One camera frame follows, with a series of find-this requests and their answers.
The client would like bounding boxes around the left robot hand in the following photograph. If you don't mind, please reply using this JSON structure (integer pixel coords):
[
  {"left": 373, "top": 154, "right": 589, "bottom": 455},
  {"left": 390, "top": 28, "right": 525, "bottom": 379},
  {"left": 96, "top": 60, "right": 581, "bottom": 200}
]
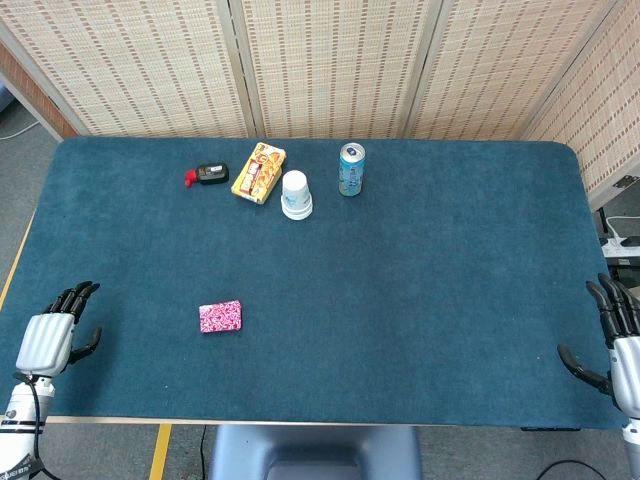
[{"left": 14, "top": 280, "right": 104, "bottom": 377}]

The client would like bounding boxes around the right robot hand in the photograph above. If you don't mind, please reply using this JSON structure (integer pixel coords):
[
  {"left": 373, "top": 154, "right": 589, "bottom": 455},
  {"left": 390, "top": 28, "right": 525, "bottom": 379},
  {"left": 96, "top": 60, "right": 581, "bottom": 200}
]
[{"left": 557, "top": 273, "right": 640, "bottom": 419}]

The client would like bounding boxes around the pink patterned card stack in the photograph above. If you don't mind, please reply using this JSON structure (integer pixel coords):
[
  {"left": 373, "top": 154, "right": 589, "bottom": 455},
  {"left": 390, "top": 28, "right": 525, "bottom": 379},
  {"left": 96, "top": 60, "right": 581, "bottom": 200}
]
[{"left": 198, "top": 299, "right": 245, "bottom": 335}]

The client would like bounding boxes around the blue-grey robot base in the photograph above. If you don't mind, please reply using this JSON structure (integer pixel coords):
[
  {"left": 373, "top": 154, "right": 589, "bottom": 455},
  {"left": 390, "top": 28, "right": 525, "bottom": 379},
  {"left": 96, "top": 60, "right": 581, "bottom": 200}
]
[{"left": 207, "top": 424, "right": 424, "bottom": 480}]

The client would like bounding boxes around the black equipment box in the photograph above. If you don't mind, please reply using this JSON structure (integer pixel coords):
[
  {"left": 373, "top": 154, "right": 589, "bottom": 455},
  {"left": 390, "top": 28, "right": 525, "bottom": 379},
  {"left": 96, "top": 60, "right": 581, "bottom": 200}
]
[{"left": 609, "top": 257, "right": 640, "bottom": 284}]

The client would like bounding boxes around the white power strip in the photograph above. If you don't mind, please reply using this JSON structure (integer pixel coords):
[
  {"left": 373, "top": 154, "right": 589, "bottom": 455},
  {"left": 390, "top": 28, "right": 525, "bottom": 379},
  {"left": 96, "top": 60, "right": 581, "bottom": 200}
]
[{"left": 601, "top": 234, "right": 640, "bottom": 259}]

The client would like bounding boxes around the black bottle red cap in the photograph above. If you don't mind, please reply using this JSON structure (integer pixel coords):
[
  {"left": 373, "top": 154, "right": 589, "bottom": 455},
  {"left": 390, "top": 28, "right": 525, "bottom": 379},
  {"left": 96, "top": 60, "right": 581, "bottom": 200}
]
[{"left": 183, "top": 162, "right": 230, "bottom": 189}]

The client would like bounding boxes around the woven bamboo screen panel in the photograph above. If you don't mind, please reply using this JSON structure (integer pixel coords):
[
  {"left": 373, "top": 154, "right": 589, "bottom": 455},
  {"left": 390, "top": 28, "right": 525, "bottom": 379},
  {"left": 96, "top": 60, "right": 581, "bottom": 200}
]
[
  {"left": 522, "top": 0, "right": 640, "bottom": 209},
  {"left": 229, "top": 0, "right": 444, "bottom": 140},
  {"left": 407, "top": 0, "right": 629, "bottom": 141},
  {"left": 0, "top": 42, "right": 79, "bottom": 141},
  {"left": 0, "top": 0, "right": 256, "bottom": 139}
]

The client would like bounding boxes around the yellow snack box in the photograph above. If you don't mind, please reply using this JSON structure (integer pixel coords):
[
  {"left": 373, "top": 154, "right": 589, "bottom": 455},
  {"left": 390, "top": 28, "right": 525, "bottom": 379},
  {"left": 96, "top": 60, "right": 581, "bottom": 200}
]
[{"left": 230, "top": 141, "right": 288, "bottom": 206}]

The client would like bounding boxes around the blue felt table mat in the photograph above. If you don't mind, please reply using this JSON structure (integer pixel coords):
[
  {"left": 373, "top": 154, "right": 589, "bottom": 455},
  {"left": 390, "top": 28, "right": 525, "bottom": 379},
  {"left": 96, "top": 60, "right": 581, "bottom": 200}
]
[{"left": 0, "top": 137, "right": 621, "bottom": 431}]

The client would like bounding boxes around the white paper cup stack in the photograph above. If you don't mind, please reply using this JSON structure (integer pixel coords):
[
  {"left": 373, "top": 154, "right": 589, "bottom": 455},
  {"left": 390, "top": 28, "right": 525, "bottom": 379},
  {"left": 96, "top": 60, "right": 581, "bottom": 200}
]
[{"left": 279, "top": 169, "right": 315, "bottom": 221}]

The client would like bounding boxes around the light blue drink can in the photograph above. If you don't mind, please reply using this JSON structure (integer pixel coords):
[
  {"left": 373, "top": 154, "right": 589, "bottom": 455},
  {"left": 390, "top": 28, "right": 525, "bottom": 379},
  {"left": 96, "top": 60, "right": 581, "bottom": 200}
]
[{"left": 338, "top": 142, "right": 367, "bottom": 198}]

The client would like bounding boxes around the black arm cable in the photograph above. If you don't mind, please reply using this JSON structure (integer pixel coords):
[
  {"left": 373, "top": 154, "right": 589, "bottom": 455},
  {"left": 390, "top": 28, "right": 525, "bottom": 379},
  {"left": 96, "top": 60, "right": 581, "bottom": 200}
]
[{"left": 12, "top": 369, "right": 61, "bottom": 480}]

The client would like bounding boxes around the black floor cable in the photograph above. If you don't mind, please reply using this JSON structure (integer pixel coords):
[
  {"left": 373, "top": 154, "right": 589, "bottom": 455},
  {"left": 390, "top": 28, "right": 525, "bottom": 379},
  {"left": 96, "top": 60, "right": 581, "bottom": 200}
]
[{"left": 537, "top": 458, "right": 624, "bottom": 480}]

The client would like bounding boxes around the white power cable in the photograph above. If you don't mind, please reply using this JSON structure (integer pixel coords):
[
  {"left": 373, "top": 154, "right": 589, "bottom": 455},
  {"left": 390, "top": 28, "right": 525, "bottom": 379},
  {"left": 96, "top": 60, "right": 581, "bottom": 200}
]
[{"left": 604, "top": 214, "right": 640, "bottom": 240}]

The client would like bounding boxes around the thin black cable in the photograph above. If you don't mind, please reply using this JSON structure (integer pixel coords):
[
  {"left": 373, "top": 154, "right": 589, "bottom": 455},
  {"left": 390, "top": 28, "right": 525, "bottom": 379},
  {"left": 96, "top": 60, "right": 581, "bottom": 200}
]
[{"left": 198, "top": 424, "right": 209, "bottom": 480}]

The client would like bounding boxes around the thin white floor cable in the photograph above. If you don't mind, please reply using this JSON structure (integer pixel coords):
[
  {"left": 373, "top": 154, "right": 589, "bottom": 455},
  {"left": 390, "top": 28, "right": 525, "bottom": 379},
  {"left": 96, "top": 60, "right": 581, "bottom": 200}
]
[{"left": 0, "top": 122, "right": 37, "bottom": 140}]

